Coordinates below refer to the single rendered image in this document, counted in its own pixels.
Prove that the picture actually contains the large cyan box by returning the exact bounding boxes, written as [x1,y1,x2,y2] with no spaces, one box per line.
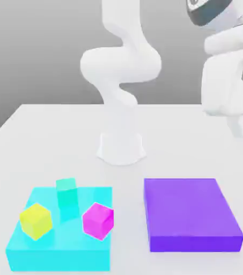
[5,186,114,273]

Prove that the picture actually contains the large purple box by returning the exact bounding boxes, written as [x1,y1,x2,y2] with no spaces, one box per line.
[143,177,243,254]

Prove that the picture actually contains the small magenta cube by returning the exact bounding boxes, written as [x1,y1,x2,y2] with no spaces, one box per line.
[82,201,115,242]

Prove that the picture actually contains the small yellow cube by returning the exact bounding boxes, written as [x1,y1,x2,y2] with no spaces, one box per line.
[19,202,54,242]

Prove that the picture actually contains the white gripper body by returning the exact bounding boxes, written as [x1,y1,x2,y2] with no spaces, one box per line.
[200,55,243,118]

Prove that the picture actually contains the small teal cube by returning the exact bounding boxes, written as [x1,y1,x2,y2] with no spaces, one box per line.
[55,177,80,223]

